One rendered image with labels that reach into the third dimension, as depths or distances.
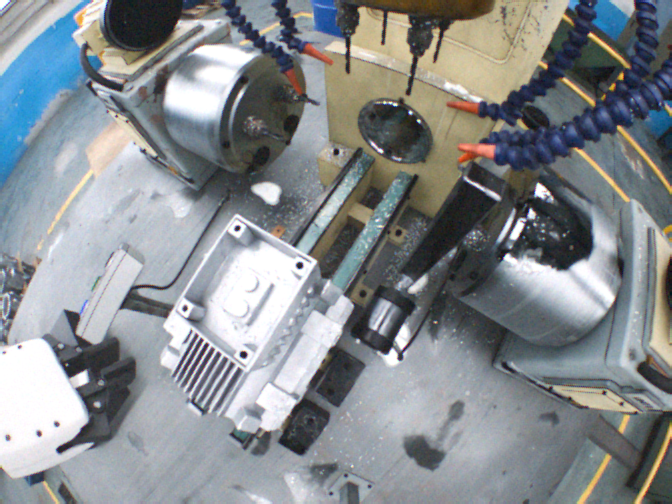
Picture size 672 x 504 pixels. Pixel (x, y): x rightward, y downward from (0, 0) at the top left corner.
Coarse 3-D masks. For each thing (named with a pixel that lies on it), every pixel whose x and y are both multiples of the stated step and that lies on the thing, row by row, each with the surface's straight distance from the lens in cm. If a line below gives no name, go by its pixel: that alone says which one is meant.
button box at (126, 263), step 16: (112, 256) 48; (128, 256) 46; (112, 272) 47; (128, 272) 46; (96, 288) 48; (112, 288) 47; (128, 288) 47; (96, 304) 48; (112, 304) 48; (80, 320) 50; (96, 320) 50; (112, 320) 49; (80, 336) 52; (96, 336) 51
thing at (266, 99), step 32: (192, 64) 54; (224, 64) 48; (256, 64) 47; (192, 96) 50; (224, 96) 44; (256, 96) 48; (288, 96) 52; (192, 128) 50; (224, 128) 46; (256, 128) 47; (288, 128) 58; (224, 160) 48; (256, 160) 54
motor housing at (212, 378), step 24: (336, 312) 33; (192, 336) 32; (288, 336) 31; (192, 360) 34; (216, 360) 32; (288, 360) 32; (312, 360) 33; (192, 384) 33; (216, 384) 31; (240, 384) 31; (264, 384) 32; (288, 384) 33; (216, 408) 33; (264, 408) 35
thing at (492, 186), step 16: (464, 176) 18; (480, 176) 18; (496, 176) 19; (464, 192) 19; (480, 192) 18; (496, 192) 18; (448, 208) 21; (464, 208) 20; (480, 208) 19; (432, 224) 24; (448, 224) 22; (464, 224) 21; (432, 240) 26; (448, 240) 24; (416, 256) 30; (432, 256) 28; (400, 272) 37; (416, 272) 34
